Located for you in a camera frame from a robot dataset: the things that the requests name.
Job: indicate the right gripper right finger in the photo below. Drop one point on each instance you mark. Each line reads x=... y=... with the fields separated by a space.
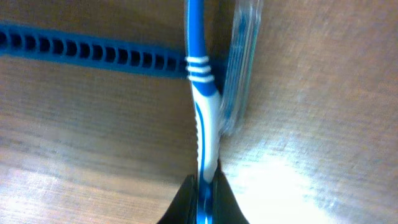
x=225 y=206

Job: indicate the blue white toothbrush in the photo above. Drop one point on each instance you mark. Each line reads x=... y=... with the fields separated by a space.
x=206 y=100

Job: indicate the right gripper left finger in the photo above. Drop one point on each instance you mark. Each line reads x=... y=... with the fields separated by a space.
x=183 y=208

